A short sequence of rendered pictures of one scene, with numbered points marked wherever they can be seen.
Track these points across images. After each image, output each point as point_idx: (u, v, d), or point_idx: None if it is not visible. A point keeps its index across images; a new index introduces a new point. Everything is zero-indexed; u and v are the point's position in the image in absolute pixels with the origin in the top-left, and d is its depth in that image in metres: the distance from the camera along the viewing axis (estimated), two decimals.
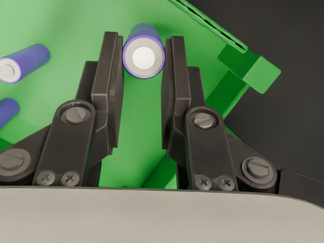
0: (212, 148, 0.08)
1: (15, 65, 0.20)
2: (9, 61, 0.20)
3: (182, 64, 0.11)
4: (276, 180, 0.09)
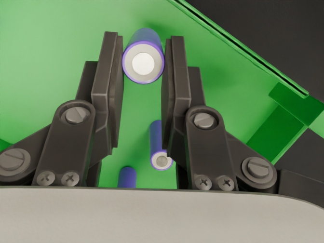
0: (212, 148, 0.08)
1: None
2: None
3: (182, 64, 0.11)
4: (276, 180, 0.09)
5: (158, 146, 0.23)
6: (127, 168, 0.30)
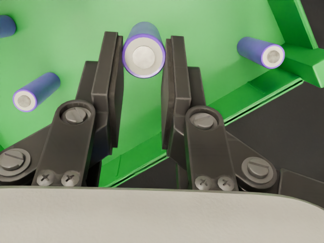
0: (212, 148, 0.08)
1: (144, 73, 0.12)
2: (153, 68, 0.12)
3: (182, 64, 0.11)
4: (276, 180, 0.09)
5: (40, 100, 0.23)
6: (14, 30, 0.25)
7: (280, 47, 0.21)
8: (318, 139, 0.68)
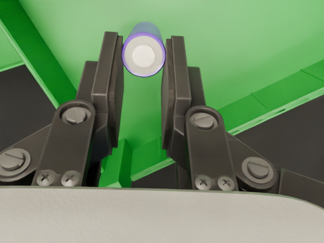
0: (212, 148, 0.08)
1: None
2: None
3: (182, 64, 0.11)
4: (276, 180, 0.09)
5: (164, 58, 0.13)
6: None
7: None
8: None
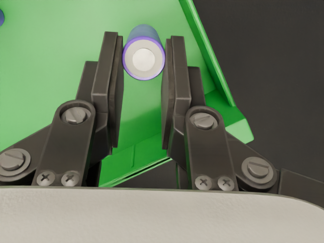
0: (212, 148, 0.08)
1: None
2: None
3: (182, 64, 0.11)
4: (276, 180, 0.09)
5: None
6: None
7: None
8: (278, 159, 0.69)
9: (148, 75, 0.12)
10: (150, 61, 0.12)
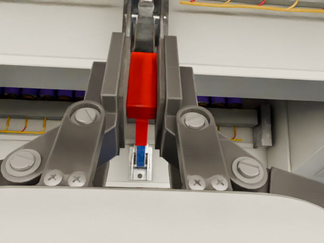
0: (204, 148, 0.08)
1: None
2: None
3: (174, 64, 0.10)
4: (267, 179, 0.09)
5: None
6: None
7: None
8: None
9: None
10: None
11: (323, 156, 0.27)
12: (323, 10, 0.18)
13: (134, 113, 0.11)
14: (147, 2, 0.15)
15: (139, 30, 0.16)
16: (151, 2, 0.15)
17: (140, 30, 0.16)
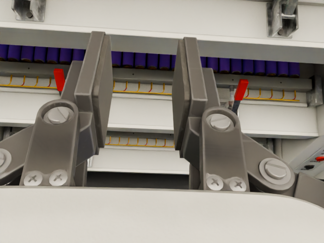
0: (226, 150, 0.08)
1: None
2: None
3: (196, 66, 0.11)
4: (293, 183, 0.09)
5: None
6: None
7: None
8: None
9: None
10: None
11: None
12: None
13: None
14: None
15: (288, 7, 0.30)
16: None
17: (288, 6, 0.30)
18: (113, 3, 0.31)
